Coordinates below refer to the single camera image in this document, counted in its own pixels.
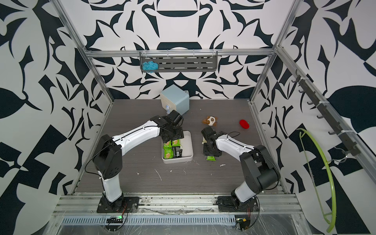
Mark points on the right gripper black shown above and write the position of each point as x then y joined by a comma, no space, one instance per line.
214,154

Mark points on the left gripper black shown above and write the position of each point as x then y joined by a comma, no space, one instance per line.
179,134

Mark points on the green cookie packet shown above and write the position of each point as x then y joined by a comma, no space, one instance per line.
168,153
210,158
176,143

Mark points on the white storage box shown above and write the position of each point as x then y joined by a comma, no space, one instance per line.
187,147

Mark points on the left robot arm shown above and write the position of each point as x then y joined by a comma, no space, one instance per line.
109,152

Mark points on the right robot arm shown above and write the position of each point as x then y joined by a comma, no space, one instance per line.
258,167

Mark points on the small white bottle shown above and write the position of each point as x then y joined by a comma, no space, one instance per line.
167,109

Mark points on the black cookie packet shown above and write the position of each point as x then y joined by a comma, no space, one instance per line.
177,152

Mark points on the brown white plush toy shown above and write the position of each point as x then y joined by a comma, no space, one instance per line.
210,121

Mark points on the light blue drawer cabinet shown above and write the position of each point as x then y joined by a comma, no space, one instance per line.
176,99

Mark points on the red oval object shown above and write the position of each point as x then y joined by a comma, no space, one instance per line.
244,124

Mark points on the teal crocheted cloth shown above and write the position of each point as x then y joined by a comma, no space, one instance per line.
150,66

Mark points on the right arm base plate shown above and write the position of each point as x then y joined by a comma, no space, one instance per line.
231,204

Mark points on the grey wall shelf rack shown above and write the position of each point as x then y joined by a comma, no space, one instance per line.
181,61

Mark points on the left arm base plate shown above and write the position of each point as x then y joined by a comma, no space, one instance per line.
130,204

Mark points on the grey hook rail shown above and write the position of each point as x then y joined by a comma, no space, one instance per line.
327,111

